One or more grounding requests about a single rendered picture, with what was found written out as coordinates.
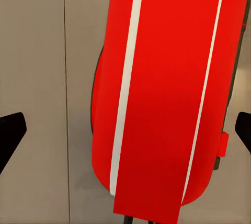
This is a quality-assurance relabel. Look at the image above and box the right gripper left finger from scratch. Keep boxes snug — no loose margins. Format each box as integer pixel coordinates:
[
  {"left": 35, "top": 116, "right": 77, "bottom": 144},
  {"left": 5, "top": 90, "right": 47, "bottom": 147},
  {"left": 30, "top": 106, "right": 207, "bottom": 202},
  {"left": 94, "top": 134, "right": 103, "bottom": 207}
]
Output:
[{"left": 0, "top": 112, "right": 27, "bottom": 174}]

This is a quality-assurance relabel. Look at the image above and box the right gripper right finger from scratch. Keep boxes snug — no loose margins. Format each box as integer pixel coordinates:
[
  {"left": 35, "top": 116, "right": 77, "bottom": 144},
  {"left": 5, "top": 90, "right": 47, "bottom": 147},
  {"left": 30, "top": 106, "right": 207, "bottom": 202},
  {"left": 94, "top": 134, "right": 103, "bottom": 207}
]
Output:
[{"left": 235, "top": 112, "right": 251, "bottom": 153}]

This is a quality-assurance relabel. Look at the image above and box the radio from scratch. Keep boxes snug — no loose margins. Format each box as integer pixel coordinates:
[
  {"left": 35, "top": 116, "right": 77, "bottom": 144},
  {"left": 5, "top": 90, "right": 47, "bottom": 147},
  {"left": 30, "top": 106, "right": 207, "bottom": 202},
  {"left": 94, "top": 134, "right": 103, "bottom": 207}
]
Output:
[{"left": 90, "top": 0, "right": 251, "bottom": 224}]

